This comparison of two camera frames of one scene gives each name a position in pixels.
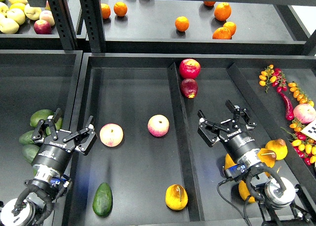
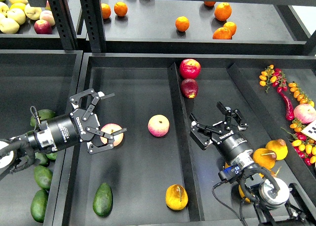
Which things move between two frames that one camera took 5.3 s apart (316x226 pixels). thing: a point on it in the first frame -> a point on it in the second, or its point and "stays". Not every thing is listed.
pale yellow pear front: [8, 25] stays
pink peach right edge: [305, 113] stays
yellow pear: [176, 197] stays
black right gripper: [239, 142] -> [231, 144]
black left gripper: [55, 153] -> [71, 128]
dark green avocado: [102, 200] stays
